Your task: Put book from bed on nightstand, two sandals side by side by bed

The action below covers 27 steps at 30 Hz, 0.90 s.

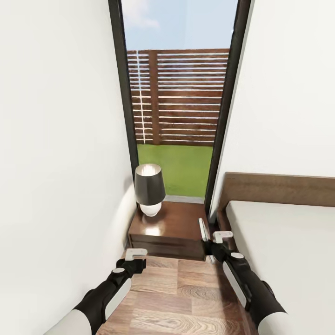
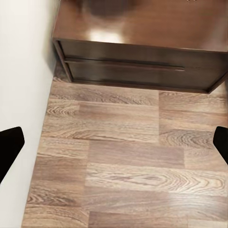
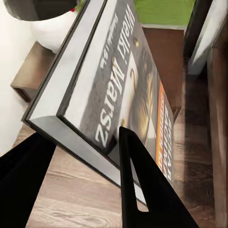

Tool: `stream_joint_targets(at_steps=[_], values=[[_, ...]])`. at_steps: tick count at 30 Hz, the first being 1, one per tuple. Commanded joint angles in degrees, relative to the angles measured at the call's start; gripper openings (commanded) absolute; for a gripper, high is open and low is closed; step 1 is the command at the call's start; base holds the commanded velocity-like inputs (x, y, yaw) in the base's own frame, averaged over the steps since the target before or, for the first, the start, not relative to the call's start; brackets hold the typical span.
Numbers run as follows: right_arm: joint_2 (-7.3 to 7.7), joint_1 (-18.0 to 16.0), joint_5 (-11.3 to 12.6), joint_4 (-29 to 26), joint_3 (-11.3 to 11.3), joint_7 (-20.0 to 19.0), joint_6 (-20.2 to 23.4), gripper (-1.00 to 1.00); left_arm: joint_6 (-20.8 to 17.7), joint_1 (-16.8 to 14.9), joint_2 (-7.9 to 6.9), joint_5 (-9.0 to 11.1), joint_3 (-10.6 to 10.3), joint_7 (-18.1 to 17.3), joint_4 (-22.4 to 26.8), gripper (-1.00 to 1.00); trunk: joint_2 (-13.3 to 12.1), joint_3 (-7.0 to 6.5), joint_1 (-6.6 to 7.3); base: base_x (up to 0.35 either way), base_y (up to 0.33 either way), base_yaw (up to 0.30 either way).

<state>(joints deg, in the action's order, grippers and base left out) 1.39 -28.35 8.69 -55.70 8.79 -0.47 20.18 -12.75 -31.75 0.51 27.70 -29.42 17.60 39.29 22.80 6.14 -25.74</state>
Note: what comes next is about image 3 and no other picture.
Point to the hardback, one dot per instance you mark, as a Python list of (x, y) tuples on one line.
[(104, 77)]

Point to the nightstand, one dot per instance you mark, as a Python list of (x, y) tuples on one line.
[(166, 46)]

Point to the fixed window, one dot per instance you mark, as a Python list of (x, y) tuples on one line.
[(187, 15)]

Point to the bed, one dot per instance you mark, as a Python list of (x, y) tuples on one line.
[(215, 71)]

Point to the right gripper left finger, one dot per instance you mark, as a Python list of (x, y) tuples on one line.
[(22, 171)]

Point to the table lamp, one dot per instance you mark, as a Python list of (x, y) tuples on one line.
[(50, 20)]

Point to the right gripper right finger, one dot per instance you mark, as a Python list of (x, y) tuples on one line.
[(166, 210)]

